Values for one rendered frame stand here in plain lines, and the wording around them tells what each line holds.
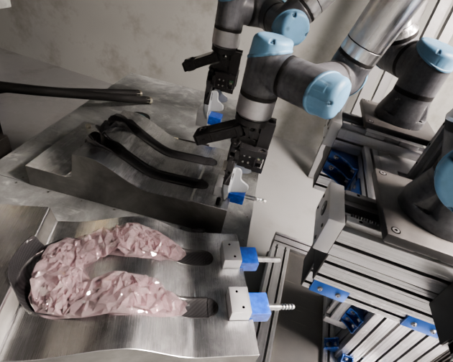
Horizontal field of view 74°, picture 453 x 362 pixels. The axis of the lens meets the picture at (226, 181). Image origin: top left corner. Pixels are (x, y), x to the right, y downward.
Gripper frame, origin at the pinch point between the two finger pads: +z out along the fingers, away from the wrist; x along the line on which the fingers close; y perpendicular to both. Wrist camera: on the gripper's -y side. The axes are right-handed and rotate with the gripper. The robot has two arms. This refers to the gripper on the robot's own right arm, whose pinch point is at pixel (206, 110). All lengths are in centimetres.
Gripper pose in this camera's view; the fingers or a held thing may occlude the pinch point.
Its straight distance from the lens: 98.0
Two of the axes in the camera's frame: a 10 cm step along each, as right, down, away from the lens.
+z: -1.9, 7.8, 6.0
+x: 1.8, -5.7, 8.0
